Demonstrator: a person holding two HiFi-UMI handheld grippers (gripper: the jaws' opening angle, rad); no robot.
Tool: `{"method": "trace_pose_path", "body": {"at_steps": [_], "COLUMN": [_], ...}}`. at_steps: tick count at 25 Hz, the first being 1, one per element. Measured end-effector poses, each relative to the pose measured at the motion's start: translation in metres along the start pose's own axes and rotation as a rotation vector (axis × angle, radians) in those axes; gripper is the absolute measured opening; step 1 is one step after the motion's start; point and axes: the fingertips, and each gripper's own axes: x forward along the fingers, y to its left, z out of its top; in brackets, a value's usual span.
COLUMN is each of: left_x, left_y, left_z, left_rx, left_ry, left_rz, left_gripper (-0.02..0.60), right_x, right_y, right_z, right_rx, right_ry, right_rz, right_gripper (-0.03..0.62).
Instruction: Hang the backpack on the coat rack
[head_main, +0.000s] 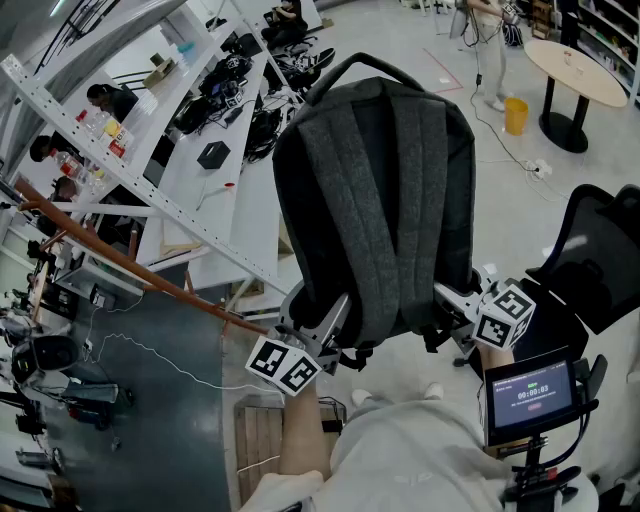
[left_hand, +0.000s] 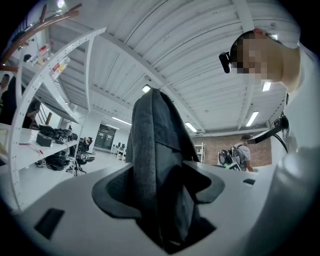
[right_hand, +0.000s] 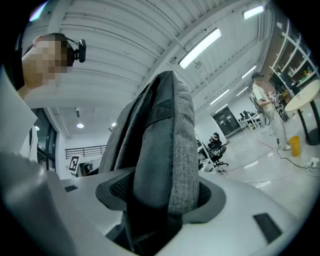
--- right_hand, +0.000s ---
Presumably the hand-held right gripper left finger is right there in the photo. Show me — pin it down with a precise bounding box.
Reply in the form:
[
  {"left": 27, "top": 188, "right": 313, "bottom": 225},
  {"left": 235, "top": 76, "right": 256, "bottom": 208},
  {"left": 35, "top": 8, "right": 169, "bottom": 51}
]
[{"left": 0, "top": 152, "right": 141, "bottom": 256}]

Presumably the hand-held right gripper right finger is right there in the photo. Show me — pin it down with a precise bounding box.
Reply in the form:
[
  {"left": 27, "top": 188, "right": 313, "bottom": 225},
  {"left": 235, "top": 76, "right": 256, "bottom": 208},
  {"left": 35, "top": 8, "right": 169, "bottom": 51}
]
[{"left": 154, "top": 172, "right": 302, "bottom": 256}]

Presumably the grey fabric backpack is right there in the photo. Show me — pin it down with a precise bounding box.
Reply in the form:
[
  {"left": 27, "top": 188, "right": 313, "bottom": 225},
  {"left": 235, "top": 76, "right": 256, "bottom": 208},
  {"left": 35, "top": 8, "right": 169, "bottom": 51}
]
[{"left": 98, "top": 70, "right": 201, "bottom": 254}]

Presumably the black white tag block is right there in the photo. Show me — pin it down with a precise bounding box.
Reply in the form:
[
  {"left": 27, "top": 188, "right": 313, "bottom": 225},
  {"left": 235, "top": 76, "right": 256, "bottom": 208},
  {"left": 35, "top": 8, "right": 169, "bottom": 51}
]
[{"left": 68, "top": 155, "right": 80, "bottom": 173}]

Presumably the black office chair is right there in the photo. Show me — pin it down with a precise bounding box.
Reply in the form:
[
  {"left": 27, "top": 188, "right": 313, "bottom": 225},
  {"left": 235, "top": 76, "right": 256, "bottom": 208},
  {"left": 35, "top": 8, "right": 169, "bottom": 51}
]
[{"left": 209, "top": 145, "right": 230, "bottom": 174}]

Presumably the dark framed window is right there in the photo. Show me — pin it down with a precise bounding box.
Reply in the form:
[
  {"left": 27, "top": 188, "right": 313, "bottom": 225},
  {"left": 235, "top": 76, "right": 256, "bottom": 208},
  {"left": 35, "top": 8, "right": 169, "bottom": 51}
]
[{"left": 29, "top": 108, "right": 59, "bottom": 173}]

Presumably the black metal railing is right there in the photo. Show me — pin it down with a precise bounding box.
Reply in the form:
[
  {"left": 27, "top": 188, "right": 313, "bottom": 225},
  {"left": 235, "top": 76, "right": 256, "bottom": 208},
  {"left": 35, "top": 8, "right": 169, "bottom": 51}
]
[{"left": 64, "top": 144, "right": 107, "bottom": 160}]

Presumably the yellow bucket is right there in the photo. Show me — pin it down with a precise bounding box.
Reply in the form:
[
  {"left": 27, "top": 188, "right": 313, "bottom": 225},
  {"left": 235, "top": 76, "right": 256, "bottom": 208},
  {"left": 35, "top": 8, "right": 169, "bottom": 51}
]
[{"left": 289, "top": 135, "right": 301, "bottom": 158}]

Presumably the white power strip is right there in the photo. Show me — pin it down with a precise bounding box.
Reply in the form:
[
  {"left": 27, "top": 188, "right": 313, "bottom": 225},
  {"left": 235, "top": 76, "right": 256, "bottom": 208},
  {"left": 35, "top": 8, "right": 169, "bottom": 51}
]
[{"left": 305, "top": 156, "right": 320, "bottom": 177}]

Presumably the black cabinet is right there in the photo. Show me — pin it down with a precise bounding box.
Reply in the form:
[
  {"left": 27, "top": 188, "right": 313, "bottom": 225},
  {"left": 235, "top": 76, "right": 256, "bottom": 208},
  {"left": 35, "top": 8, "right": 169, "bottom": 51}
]
[{"left": 211, "top": 106, "right": 242, "bottom": 137}]

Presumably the person's white shirt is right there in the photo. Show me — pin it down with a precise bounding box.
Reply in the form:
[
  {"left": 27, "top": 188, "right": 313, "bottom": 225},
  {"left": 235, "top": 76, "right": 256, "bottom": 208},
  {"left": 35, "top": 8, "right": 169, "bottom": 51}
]
[{"left": 0, "top": 64, "right": 39, "bottom": 163}]

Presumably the round beige table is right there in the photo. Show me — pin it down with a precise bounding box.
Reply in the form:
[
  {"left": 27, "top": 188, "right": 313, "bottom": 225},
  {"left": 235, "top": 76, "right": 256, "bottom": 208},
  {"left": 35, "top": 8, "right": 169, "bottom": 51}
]
[{"left": 284, "top": 79, "right": 320, "bottom": 147}]

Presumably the person's head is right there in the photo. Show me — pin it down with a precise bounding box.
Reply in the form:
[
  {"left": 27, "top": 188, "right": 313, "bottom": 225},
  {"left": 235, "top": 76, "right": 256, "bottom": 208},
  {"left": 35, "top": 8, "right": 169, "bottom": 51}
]
[{"left": 14, "top": 32, "right": 76, "bottom": 101}]

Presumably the row of long ceiling lamps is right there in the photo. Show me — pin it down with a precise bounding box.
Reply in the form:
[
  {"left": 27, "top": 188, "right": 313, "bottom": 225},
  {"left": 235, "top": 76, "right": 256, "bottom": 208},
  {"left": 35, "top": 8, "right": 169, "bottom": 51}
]
[{"left": 178, "top": 4, "right": 265, "bottom": 114}]

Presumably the black floor cable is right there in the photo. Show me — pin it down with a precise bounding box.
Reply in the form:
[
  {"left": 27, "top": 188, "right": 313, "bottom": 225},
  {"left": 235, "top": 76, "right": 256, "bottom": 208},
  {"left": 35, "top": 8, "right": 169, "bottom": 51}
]
[{"left": 275, "top": 138, "right": 312, "bottom": 171}]

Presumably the black head-mounted camera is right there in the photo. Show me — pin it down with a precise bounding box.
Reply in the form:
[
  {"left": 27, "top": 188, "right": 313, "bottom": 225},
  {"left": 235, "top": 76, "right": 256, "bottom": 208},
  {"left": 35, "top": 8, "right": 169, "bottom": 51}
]
[{"left": 71, "top": 38, "right": 87, "bottom": 64}]

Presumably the white wall shelving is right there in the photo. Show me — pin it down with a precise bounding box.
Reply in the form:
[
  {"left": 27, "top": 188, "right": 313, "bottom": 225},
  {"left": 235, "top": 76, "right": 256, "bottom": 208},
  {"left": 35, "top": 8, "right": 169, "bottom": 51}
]
[{"left": 269, "top": 19, "right": 320, "bottom": 89}]

